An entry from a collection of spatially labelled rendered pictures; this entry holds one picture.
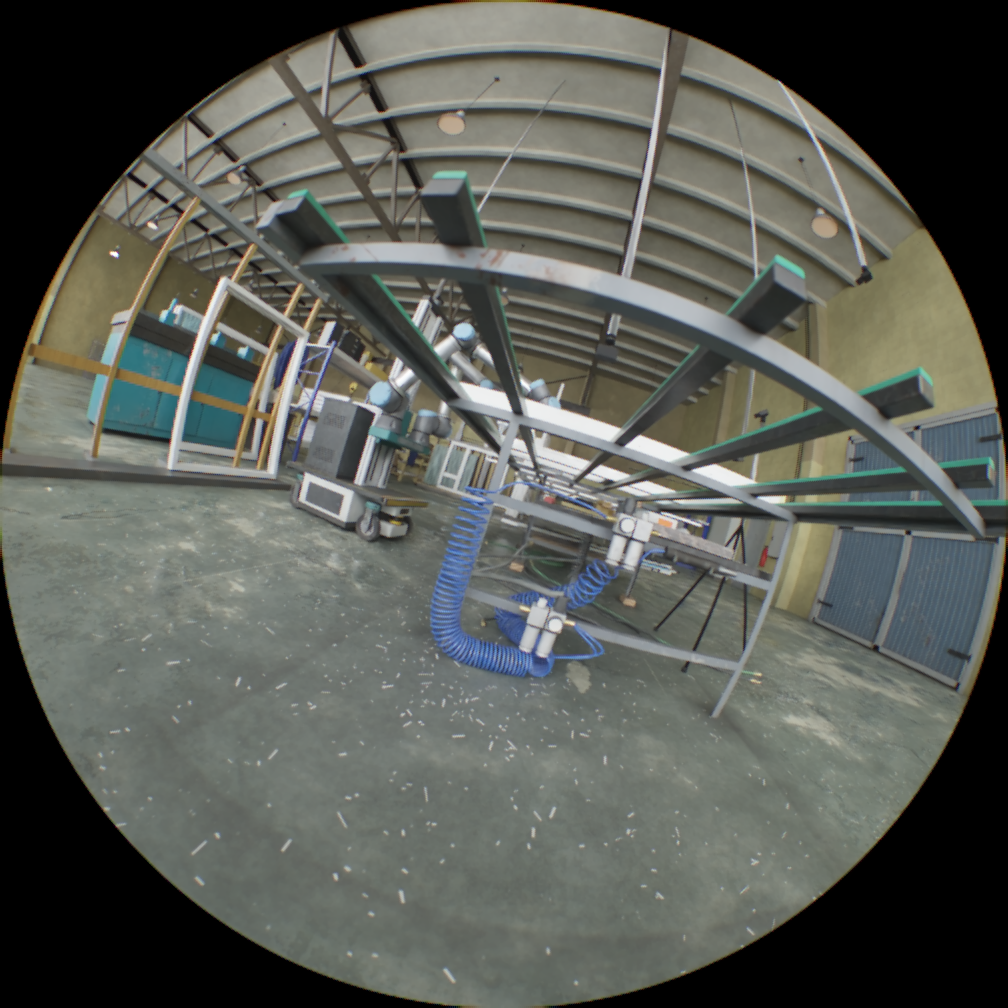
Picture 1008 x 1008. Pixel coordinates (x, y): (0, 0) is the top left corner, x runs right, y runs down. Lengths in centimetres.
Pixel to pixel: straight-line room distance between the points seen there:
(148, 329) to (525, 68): 761
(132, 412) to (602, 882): 447
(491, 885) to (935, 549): 671
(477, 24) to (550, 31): 132
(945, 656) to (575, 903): 607
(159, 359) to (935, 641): 1008
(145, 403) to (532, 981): 447
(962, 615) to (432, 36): 1261
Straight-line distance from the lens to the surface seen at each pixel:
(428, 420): 267
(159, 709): 82
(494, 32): 854
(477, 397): 138
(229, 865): 62
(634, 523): 102
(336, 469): 245
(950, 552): 669
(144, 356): 425
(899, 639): 682
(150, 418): 437
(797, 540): 879
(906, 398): 52
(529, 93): 886
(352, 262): 49
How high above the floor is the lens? 57
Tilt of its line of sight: 2 degrees down
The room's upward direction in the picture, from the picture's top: 18 degrees clockwise
